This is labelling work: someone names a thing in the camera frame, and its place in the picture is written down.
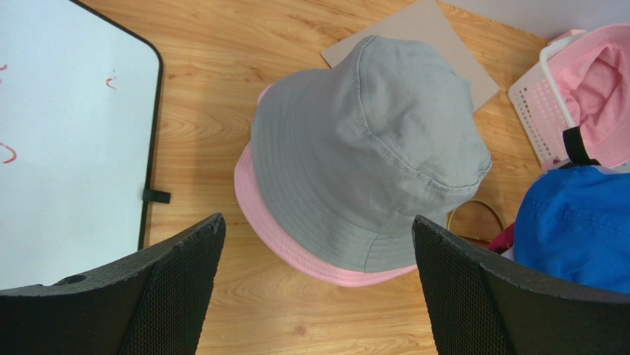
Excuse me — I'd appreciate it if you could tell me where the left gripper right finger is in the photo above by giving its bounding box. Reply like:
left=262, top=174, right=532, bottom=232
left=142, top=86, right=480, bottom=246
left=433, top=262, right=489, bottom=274
left=412, top=216, right=629, bottom=354

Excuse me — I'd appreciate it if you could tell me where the light pink cap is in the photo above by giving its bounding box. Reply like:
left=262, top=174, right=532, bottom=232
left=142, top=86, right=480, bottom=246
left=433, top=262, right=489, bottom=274
left=548, top=23, right=629, bottom=168

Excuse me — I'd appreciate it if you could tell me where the white plastic basket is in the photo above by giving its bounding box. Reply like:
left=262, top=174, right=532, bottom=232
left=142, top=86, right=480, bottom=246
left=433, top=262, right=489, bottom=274
left=508, top=30, right=587, bottom=170

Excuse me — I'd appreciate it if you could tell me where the black NY baseball cap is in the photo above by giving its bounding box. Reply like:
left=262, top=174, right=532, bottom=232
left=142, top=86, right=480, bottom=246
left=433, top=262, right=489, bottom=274
left=562, top=126, right=600, bottom=169

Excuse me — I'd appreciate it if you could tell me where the blue hat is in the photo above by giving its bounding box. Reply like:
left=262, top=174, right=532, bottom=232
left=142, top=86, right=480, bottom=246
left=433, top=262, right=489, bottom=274
left=512, top=166, right=629, bottom=294

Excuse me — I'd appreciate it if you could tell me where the grey flat board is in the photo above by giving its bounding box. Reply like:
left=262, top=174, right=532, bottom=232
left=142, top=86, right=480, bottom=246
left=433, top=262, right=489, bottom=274
left=321, top=1, right=499, bottom=111

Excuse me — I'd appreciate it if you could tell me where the grey bucket hat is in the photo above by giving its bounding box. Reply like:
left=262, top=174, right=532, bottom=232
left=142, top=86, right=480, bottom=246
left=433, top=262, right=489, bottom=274
left=251, top=35, right=492, bottom=273

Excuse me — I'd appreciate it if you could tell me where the white whiteboard with red writing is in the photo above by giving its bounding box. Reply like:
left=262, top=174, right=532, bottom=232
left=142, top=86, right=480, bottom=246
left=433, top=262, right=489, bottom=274
left=1, top=1, right=163, bottom=289

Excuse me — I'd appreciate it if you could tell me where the magenta baseball cap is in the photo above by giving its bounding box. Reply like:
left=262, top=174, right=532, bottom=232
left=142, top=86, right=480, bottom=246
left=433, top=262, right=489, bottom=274
left=487, top=223, right=515, bottom=254

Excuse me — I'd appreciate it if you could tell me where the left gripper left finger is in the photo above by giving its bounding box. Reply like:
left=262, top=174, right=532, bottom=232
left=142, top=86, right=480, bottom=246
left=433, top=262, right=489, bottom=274
left=1, top=213, right=226, bottom=354

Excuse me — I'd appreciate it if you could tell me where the gold wire hat stand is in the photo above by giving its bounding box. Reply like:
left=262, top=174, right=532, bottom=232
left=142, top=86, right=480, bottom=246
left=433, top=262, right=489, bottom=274
left=447, top=199, right=507, bottom=247

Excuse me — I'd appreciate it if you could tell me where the pink bucket hat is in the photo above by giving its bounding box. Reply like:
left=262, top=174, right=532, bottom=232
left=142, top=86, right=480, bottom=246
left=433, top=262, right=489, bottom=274
left=234, top=80, right=416, bottom=287

